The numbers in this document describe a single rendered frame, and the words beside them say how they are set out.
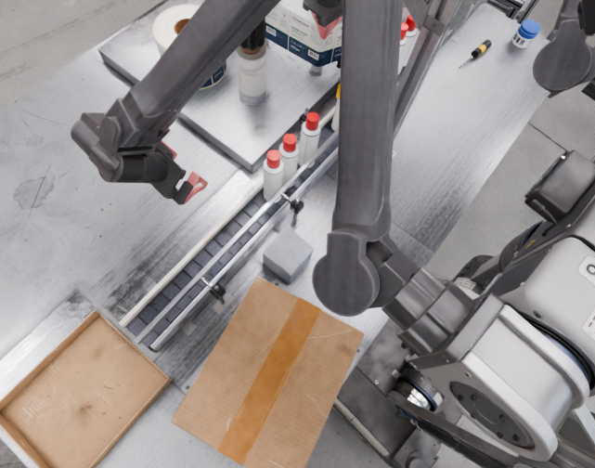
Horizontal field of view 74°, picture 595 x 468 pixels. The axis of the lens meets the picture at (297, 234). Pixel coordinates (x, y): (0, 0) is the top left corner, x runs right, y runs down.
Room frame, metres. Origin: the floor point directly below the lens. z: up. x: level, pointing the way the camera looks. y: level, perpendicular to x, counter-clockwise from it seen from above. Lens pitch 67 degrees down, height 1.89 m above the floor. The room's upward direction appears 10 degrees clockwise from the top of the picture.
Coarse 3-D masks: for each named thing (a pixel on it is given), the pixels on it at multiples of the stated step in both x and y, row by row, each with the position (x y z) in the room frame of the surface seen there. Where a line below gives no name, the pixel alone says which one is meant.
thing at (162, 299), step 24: (336, 144) 0.75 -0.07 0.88; (312, 168) 0.65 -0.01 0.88; (288, 192) 0.55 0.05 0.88; (240, 216) 0.45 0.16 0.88; (264, 216) 0.46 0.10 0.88; (216, 240) 0.37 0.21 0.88; (240, 240) 0.38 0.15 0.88; (192, 264) 0.29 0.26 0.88; (216, 264) 0.30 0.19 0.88; (168, 288) 0.22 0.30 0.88; (192, 288) 0.23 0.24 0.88; (144, 312) 0.15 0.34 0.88
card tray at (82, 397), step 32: (96, 320) 0.11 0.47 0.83; (64, 352) 0.03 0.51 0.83; (96, 352) 0.04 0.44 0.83; (128, 352) 0.05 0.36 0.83; (32, 384) -0.06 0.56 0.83; (64, 384) -0.05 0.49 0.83; (96, 384) -0.03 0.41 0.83; (128, 384) -0.02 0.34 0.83; (160, 384) -0.01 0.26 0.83; (0, 416) -0.13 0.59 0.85; (32, 416) -0.12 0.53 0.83; (64, 416) -0.11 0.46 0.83; (96, 416) -0.10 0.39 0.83; (128, 416) -0.09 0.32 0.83; (32, 448) -0.19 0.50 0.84; (64, 448) -0.18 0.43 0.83; (96, 448) -0.16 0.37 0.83
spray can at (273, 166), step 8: (272, 152) 0.54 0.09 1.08; (272, 160) 0.52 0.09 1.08; (280, 160) 0.55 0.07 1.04; (264, 168) 0.52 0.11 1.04; (272, 168) 0.52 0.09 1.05; (280, 168) 0.52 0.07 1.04; (264, 176) 0.52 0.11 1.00; (272, 176) 0.51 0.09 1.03; (280, 176) 0.52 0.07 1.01; (264, 184) 0.52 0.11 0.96; (272, 184) 0.51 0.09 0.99; (280, 184) 0.52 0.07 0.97; (264, 192) 0.52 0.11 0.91; (272, 192) 0.51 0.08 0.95
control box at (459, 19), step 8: (408, 0) 0.83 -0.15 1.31; (416, 0) 0.81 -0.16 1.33; (432, 0) 0.77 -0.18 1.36; (464, 0) 0.79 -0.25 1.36; (472, 0) 0.80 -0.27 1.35; (408, 8) 0.82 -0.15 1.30; (416, 8) 0.80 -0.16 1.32; (424, 8) 0.78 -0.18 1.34; (464, 8) 0.80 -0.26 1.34; (416, 16) 0.79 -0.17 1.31; (424, 16) 0.77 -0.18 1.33; (456, 16) 0.79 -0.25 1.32; (464, 16) 0.80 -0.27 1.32; (416, 24) 0.78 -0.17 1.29; (456, 24) 0.80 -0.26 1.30
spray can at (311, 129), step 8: (312, 112) 0.68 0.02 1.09; (312, 120) 0.65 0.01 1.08; (304, 128) 0.65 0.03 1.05; (312, 128) 0.65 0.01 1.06; (320, 128) 0.67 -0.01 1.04; (304, 136) 0.64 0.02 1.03; (312, 136) 0.64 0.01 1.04; (304, 144) 0.64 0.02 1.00; (312, 144) 0.64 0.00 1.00; (304, 152) 0.64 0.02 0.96; (312, 152) 0.64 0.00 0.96; (304, 160) 0.64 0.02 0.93
